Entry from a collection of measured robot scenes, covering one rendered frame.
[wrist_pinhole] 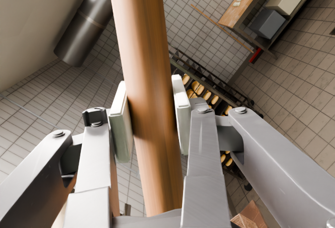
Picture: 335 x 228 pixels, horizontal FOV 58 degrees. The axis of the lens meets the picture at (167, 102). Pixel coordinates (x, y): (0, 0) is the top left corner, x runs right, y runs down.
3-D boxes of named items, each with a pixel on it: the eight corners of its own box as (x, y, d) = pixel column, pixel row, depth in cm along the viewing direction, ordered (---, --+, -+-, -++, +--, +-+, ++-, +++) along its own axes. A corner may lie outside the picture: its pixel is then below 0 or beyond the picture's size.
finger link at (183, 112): (176, 106, 16) (190, 105, 16) (170, 75, 23) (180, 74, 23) (181, 156, 17) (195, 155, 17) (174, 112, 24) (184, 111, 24)
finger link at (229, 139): (194, 130, 15) (256, 123, 15) (185, 98, 19) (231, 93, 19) (197, 157, 15) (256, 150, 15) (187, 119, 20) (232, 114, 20)
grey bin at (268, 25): (270, 39, 453) (258, 30, 448) (258, 36, 500) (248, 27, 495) (286, 19, 445) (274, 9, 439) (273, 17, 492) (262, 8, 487)
